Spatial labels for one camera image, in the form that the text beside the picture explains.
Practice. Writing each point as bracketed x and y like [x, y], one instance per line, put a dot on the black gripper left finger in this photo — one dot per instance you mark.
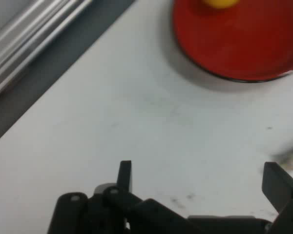
[117, 209]

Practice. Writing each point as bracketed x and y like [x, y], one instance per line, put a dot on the horizontal aluminium frame rail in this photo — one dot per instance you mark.
[27, 36]

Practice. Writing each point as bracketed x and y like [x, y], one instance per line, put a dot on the yellow toy pear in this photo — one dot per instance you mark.
[219, 3]

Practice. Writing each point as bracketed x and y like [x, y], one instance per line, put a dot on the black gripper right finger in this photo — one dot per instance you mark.
[280, 187]

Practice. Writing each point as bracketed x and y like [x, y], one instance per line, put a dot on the red round plate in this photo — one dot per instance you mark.
[236, 41]

